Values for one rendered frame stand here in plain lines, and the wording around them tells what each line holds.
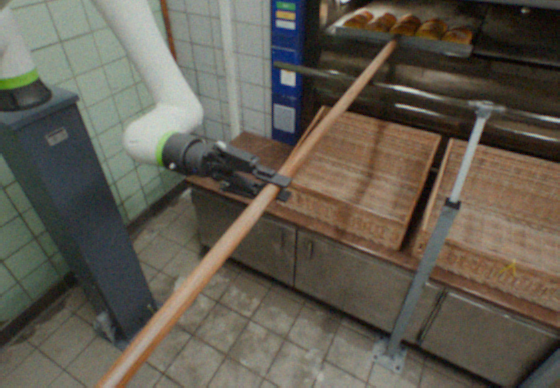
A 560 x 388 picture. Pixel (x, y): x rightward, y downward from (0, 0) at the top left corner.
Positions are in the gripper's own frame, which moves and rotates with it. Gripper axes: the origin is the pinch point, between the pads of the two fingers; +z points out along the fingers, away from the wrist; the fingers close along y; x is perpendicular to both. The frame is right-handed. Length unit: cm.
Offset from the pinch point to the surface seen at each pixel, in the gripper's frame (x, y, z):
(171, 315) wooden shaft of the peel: 32.4, -1.0, 1.1
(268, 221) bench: -48, 69, -29
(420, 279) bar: -41, 59, 37
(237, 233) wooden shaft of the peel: 15.5, -1.2, 1.1
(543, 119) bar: -63, 2, 51
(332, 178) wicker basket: -81, 61, -11
